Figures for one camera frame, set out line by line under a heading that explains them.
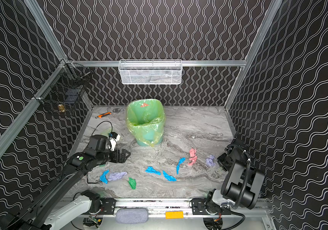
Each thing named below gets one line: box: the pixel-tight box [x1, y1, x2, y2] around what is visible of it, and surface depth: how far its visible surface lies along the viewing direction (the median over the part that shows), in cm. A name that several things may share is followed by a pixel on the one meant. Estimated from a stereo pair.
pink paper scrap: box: [187, 147, 198, 166], surface depth 94 cm
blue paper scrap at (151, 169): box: [144, 165, 161, 176], surface depth 89 cm
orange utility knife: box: [95, 111, 112, 119], surface depth 116 cm
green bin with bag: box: [125, 98, 165, 148], surface depth 85 cm
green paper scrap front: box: [127, 177, 137, 190], surface depth 83 cm
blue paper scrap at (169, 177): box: [163, 170, 177, 182], surface depth 86 cm
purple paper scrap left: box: [107, 171, 128, 182], surface depth 86 cm
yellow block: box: [165, 211, 184, 219], surface depth 74 cm
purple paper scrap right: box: [205, 154, 216, 167], surface depth 91 cm
